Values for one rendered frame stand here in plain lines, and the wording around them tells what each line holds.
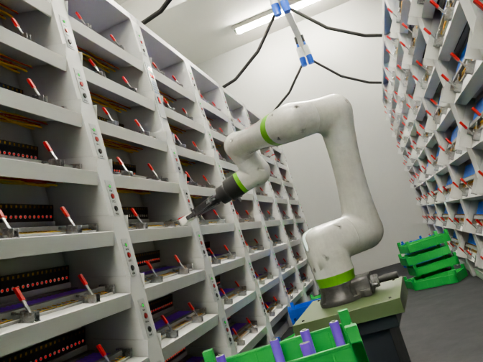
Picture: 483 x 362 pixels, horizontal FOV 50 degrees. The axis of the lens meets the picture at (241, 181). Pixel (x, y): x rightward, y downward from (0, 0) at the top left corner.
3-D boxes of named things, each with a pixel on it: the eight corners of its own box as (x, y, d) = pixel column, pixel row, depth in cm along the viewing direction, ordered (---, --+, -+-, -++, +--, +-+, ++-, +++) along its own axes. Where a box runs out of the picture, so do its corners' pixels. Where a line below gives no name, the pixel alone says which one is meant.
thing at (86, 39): (143, 71, 242) (142, 42, 243) (67, 26, 184) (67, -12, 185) (104, 76, 248) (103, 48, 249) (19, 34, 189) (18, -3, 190)
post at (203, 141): (277, 347, 298) (187, 59, 323) (274, 352, 289) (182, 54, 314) (245, 356, 302) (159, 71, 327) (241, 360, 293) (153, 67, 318)
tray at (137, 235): (192, 235, 231) (191, 214, 232) (128, 243, 173) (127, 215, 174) (150, 237, 236) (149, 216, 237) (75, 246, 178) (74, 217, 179)
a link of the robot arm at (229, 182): (235, 173, 214) (228, 171, 205) (250, 197, 212) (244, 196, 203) (223, 181, 215) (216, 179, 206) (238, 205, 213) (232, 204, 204)
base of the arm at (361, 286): (401, 279, 167) (394, 261, 168) (400, 289, 153) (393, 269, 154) (325, 301, 175) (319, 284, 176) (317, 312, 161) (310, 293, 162)
